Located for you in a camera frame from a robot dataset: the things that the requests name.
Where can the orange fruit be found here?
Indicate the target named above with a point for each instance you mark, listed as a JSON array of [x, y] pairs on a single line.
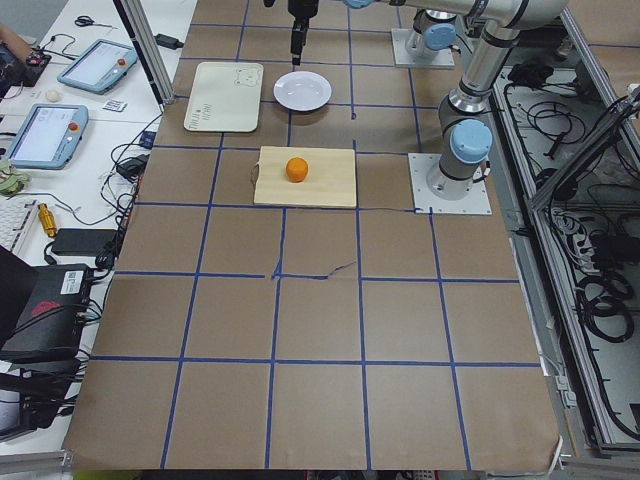
[[296, 169]]

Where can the cream bear tray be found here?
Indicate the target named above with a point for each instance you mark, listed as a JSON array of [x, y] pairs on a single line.
[[225, 97]]

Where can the small black power brick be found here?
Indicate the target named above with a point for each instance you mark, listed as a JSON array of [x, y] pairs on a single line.
[[168, 42]]

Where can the lower blue teach pendant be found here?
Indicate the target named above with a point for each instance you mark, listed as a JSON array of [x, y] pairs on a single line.
[[49, 136]]

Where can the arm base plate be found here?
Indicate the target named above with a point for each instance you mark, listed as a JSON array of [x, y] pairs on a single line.
[[413, 50], [434, 193]]

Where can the aluminium frame post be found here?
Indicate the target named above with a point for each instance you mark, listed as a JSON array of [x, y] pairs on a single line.
[[134, 20]]

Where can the white round plate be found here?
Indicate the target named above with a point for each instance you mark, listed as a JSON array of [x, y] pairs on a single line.
[[302, 91]]

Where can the bamboo cutting board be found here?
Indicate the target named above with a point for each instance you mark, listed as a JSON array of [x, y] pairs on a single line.
[[330, 180]]

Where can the white keyboard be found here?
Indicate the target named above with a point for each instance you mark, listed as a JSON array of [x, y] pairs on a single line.
[[17, 217]]

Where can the black power adapter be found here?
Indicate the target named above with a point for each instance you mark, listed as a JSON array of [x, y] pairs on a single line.
[[82, 242]]

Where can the gold metal cylinder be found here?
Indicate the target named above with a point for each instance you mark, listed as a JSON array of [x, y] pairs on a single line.
[[47, 220]]

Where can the upper blue teach pendant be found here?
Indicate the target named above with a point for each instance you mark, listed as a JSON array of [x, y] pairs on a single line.
[[100, 67]]

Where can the black scissors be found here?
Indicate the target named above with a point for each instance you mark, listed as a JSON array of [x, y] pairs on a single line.
[[83, 21]]

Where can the blue teach pendant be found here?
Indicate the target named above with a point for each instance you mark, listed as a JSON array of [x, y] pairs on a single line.
[[49, 136], [100, 67]]

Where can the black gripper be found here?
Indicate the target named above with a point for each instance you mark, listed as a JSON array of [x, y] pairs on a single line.
[[301, 8]]

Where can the black computer box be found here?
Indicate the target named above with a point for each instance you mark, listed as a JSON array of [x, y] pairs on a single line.
[[41, 308]]

